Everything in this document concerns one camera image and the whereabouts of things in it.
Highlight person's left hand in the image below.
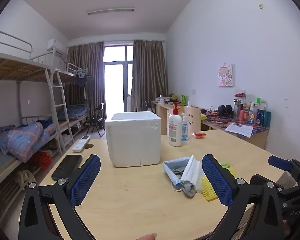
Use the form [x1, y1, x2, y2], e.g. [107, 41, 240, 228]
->
[135, 233, 157, 240]

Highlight green plastic packet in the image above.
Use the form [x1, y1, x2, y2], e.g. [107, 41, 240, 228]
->
[220, 163, 237, 177]

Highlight blue face mask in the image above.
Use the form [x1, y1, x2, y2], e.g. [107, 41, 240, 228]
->
[163, 156, 190, 174]

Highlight blue folded bedding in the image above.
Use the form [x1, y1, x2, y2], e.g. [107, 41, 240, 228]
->
[57, 104, 90, 121]

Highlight plain wooden desk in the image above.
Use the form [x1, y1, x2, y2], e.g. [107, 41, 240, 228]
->
[151, 101, 186, 121]

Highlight white cloth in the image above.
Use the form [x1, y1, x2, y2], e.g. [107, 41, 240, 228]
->
[180, 155, 203, 194]

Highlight white remote control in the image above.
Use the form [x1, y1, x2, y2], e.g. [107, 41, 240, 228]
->
[72, 135, 91, 152]

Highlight beige cloth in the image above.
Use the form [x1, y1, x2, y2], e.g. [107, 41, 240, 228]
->
[15, 170, 37, 191]

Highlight black folding chair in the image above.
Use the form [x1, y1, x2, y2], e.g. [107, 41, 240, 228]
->
[86, 103, 106, 137]

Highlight black smartphone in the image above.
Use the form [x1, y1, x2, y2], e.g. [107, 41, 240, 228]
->
[51, 154, 83, 181]

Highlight printed paper sheet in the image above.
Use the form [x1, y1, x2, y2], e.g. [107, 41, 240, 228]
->
[224, 123, 254, 138]

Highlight ceiling tube light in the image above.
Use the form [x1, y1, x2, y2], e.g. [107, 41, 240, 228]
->
[87, 7, 135, 16]

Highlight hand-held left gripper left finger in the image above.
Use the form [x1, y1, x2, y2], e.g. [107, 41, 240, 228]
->
[18, 154, 101, 240]

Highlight blue spray bottle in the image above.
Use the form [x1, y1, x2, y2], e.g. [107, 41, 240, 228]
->
[181, 116, 189, 141]

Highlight glass balcony door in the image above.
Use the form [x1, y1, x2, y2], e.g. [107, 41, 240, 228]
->
[103, 44, 134, 113]

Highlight grey sock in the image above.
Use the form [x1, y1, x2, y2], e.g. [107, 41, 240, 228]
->
[174, 166, 198, 197]

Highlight white cartoon print bottle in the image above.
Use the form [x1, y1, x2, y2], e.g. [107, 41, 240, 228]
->
[249, 102, 256, 124]

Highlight dark hanging clothes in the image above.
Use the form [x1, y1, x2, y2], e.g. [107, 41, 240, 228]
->
[74, 71, 93, 98]

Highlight brown curtain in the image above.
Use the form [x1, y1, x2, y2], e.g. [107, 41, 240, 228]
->
[131, 40, 169, 112]
[66, 42, 105, 120]

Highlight black headphones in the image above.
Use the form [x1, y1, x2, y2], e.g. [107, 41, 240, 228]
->
[217, 104, 234, 118]

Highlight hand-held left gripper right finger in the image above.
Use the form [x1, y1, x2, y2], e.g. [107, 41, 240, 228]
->
[202, 154, 290, 240]

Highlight wooden desk with patterned cover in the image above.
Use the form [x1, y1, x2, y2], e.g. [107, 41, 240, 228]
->
[201, 112, 269, 150]

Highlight white lotion pump bottle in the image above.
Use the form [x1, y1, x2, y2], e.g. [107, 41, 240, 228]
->
[167, 102, 183, 147]

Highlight red bag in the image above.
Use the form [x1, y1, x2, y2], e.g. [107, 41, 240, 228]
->
[30, 151, 52, 168]

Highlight yellow ridged sponge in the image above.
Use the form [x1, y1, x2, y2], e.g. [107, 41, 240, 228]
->
[201, 176, 218, 202]

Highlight blue plaid quilt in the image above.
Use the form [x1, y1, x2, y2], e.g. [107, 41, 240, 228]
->
[0, 121, 57, 163]

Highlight white bunk bed ladder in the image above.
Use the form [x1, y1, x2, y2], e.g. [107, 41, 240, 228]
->
[45, 69, 75, 155]

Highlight glass bottle with red lid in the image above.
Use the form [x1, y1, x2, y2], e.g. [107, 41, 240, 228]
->
[234, 93, 246, 120]

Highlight white air conditioner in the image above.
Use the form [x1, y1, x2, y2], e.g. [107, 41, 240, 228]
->
[47, 39, 65, 55]

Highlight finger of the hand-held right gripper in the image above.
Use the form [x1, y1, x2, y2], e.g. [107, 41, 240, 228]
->
[268, 155, 300, 180]
[250, 174, 300, 207]

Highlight white foam box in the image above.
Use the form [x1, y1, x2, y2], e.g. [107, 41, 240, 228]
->
[104, 112, 162, 168]

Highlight pink cartoon wall poster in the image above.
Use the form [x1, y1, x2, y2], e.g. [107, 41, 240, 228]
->
[218, 64, 234, 87]

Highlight white box with green lid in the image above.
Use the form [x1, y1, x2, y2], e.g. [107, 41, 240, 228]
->
[255, 97, 267, 110]

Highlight white metal bunk bed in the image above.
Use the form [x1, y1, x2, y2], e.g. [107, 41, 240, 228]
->
[0, 29, 74, 195]
[55, 62, 91, 133]

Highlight smiley face paper cup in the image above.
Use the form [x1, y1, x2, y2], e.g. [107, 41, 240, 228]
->
[184, 106, 202, 132]

